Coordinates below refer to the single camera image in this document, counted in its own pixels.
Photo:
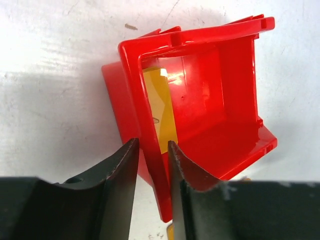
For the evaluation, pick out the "red plastic bin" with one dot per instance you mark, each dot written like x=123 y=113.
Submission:
x=212 y=80

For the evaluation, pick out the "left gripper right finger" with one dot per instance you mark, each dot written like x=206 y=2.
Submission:
x=206 y=208

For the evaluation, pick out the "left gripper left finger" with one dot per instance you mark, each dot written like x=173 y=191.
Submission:
x=93 y=205

